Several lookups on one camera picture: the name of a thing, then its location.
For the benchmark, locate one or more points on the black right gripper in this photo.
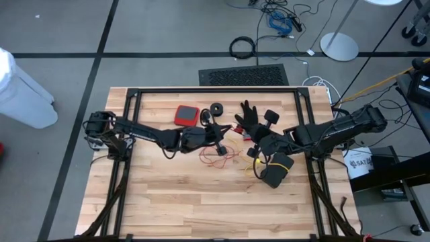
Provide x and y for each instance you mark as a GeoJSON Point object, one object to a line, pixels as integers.
{"type": "Point", "coordinates": [272, 144]}

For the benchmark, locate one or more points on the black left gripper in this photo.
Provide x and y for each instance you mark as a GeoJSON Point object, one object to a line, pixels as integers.
{"type": "Point", "coordinates": [210, 136]}

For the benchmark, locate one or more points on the plain black spool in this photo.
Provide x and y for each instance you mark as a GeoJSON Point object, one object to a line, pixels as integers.
{"type": "Point", "coordinates": [212, 112]}

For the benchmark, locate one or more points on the grey and black work glove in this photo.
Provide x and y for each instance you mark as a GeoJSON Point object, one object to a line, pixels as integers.
{"type": "Point", "coordinates": [248, 116]}

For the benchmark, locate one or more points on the red-rimmed grey square pad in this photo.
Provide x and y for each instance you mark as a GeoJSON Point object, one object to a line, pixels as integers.
{"type": "Point", "coordinates": [186, 116]}

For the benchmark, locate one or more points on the black soft pouch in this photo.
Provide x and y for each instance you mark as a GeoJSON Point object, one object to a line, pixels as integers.
{"type": "Point", "coordinates": [277, 176]}

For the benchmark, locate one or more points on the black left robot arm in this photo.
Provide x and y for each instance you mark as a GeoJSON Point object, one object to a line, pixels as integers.
{"type": "Point", "coordinates": [144, 134]}

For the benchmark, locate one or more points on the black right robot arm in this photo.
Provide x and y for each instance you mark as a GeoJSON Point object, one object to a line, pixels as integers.
{"type": "Point", "coordinates": [329, 132]}

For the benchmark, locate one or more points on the black perforated floor grate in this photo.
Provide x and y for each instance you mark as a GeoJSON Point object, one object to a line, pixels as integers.
{"type": "Point", "coordinates": [247, 75]}

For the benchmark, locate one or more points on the white printed box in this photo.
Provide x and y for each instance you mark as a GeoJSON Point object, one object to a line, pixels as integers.
{"type": "Point", "coordinates": [357, 166]}

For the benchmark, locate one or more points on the black power strip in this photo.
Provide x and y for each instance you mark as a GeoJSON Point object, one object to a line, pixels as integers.
{"type": "Point", "coordinates": [297, 24]}

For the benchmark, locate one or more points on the white round stand base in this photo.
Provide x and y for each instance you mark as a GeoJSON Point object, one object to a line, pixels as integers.
{"type": "Point", "coordinates": [339, 47]}

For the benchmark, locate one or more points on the dark side table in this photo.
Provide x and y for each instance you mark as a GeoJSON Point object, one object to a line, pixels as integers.
{"type": "Point", "coordinates": [420, 127]}

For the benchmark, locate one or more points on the black device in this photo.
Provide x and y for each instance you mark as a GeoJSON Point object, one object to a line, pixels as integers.
{"type": "Point", "coordinates": [421, 89]}

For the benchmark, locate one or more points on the white bagged bin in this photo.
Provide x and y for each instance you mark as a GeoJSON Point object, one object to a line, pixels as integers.
{"type": "Point", "coordinates": [23, 97]}

